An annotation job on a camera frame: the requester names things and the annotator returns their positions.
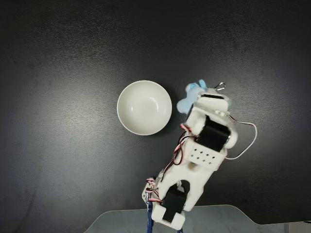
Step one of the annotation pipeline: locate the skyblue plush doll keychain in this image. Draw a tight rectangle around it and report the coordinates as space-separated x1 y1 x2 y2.
176 79 236 115

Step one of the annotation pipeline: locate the white bowl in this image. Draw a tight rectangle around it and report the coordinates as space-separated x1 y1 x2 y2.
117 80 173 136

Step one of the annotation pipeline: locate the blue clamp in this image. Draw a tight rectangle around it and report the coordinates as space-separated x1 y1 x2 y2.
145 191 155 233

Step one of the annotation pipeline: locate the white red servo cable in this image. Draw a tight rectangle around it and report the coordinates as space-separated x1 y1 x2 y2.
225 118 259 160

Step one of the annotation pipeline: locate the red black servo cable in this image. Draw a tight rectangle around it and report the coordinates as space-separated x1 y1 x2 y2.
172 123 198 166

